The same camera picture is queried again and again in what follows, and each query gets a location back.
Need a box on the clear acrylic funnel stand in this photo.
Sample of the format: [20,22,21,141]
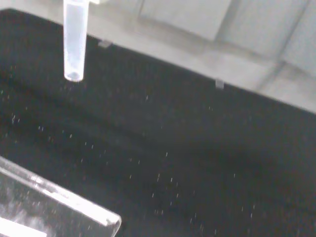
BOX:
[0,156,122,237]

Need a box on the black bench cloth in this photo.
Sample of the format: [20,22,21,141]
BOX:
[0,8,316,237]

